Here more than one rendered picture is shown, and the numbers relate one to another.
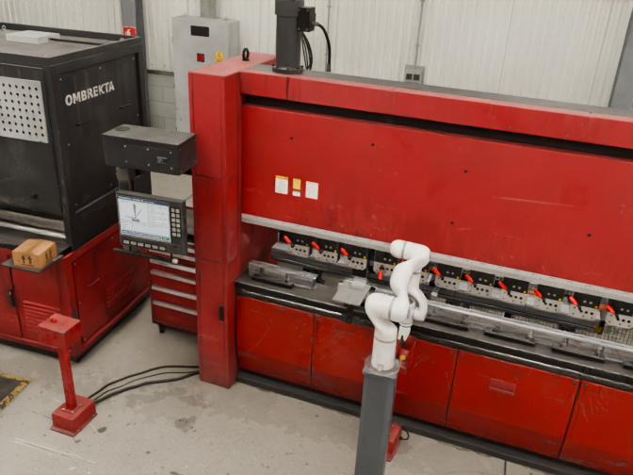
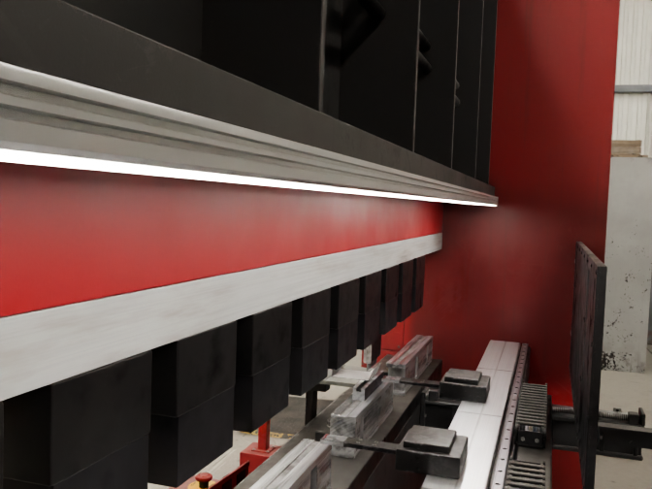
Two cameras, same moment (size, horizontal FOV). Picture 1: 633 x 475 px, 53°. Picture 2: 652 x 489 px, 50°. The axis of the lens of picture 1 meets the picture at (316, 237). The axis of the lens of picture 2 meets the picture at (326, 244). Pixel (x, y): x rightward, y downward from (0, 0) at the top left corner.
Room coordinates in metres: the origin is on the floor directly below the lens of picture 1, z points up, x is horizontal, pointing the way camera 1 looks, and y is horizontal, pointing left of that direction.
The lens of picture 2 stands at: (3.49, -2.05, 1.44)
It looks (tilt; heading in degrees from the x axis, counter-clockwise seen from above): 3 degrees down; 88
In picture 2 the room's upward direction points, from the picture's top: 2 degrees clockwise
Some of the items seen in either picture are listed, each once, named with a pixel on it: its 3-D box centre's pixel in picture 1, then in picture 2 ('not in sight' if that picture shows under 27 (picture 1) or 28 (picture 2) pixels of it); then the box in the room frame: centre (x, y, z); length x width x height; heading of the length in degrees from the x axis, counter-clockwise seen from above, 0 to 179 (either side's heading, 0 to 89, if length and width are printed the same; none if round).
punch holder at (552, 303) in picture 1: (549, 295); (67, 447); (3.27, -1.41, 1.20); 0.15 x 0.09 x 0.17; 71
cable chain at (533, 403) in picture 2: not in sight; (532, 410); (3.97, -0.63, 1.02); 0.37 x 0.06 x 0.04; 71
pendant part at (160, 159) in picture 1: (153, 199); not in sight; (3.65, 1.04, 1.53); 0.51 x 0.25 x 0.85; 76
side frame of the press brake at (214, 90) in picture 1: (239, 224); (480, 284); (4.15, 0.56, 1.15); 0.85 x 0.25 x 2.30; 161
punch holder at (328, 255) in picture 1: (328, 248); (392, 288); (3.74, -0.08, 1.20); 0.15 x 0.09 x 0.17; 71
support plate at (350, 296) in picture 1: (351, 293); (316, 372); (3.53, -0.25, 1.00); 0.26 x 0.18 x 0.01; 161
